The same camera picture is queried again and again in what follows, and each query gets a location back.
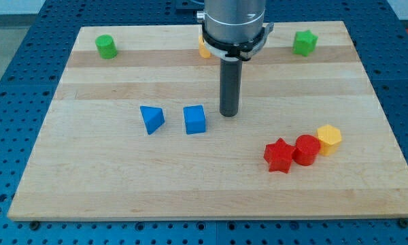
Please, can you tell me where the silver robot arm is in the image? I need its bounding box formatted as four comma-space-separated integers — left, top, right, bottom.
197, 0, 266, 44

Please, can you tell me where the yellow heart block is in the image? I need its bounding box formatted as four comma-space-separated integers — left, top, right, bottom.
199, 35, 211, 59

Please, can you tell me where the red star block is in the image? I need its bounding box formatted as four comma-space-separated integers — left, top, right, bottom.
263, 138, 296, 174

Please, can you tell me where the green star block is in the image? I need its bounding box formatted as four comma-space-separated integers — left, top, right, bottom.
292, 30, 318, 56

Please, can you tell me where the blue cube block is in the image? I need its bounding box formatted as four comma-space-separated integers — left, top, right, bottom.
183, 105, 206, 135

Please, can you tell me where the blue triangle block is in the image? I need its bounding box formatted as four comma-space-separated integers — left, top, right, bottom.
139, 105, 165, 135

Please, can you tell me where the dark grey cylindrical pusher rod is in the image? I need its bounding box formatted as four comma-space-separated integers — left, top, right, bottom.
220, 59, 242, 117

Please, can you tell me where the wooden board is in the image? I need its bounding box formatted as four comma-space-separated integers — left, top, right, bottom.
7, 21, 408, 221

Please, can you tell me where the red cylinder block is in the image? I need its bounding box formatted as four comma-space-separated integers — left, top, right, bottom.
292, 135, 321, 166

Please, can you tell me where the green cylinder block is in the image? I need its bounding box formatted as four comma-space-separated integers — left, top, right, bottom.
95, 35, 118, 59

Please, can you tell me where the yellow hexagon block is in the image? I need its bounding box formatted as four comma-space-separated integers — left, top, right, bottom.
316, 125, 342, 156

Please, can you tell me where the black and white clamp ring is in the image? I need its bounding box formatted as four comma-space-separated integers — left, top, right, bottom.
199, 22, 275, 63

